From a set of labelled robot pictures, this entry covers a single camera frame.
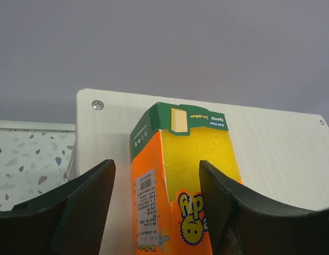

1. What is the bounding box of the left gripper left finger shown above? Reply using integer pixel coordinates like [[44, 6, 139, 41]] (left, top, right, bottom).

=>
[[0, 159, 115, 254]]

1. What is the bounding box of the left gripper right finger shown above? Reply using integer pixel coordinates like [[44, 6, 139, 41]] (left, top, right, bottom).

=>
[[199, 160, 329, 254]]

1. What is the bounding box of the green orange sponge box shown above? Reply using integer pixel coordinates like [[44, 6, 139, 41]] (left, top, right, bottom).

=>
[[130, 102, 241, 254]]

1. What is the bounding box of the white two-tier shelf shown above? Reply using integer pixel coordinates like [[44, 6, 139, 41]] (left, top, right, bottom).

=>
[[65, 89, 329, 254]]

